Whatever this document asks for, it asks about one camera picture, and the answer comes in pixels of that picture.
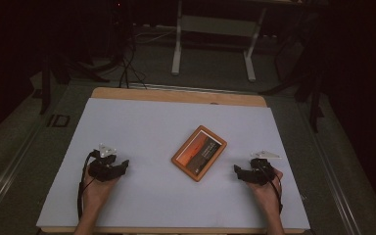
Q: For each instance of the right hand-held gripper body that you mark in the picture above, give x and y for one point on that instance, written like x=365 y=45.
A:
x=261 y=173

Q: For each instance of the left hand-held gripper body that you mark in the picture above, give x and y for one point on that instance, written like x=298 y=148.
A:
x=103 y=169

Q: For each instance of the wooden picture frame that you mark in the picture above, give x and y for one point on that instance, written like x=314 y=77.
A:
x=198 y=153

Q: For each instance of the person's left hand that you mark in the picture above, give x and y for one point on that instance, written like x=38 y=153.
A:
x=98 y=192

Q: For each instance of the person's right hand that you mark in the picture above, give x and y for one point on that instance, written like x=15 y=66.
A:
x=267 y=196

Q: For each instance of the white table cover sheet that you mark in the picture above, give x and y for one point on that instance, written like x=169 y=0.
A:
x=163 y=196

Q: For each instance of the metal floor strip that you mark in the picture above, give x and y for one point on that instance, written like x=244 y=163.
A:
x=189 y=88

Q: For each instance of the black stand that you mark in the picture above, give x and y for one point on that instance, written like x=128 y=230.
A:
x=65 y=68
x=306 y=81

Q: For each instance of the black rectangular floor bracket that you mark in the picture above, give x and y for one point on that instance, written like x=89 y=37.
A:
x=58 y=120

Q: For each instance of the metal floor rail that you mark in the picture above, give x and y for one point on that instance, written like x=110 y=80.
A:
x=9 y=179
x=336 y=176

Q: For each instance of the white metal table frame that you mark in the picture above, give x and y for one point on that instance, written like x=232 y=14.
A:
x=215 y=29

